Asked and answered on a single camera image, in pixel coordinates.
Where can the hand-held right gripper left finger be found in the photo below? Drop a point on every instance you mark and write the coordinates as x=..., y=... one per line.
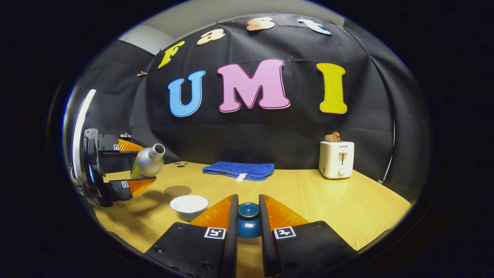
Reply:
x=231, y=247

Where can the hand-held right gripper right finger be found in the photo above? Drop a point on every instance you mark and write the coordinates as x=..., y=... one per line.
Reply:
x=266, y=247

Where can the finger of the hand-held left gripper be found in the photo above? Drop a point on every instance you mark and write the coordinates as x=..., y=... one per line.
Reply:
x=119, y=189
x=110, y=143

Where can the teal teacup lid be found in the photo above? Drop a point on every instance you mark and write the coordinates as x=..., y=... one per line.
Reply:
x=249, y=222

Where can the silver green label water bottle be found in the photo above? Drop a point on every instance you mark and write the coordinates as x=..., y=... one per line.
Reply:
x=149, y=162

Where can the round brown coaster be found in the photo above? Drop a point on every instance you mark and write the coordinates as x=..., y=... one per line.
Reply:
x=177, y=190

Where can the ceramic teacup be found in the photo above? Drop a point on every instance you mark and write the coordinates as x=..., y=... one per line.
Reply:
x=189, y=205

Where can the blue folded towel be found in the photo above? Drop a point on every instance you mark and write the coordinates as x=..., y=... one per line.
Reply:
x=239, y=170

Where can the cream toaster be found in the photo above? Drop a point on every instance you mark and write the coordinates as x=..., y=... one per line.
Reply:
x=336, y=160

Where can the black backdrop cloth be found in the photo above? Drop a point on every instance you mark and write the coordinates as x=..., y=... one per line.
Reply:
x=251, y=135

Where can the toast slice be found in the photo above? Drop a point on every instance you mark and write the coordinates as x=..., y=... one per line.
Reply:
x=333, y=137

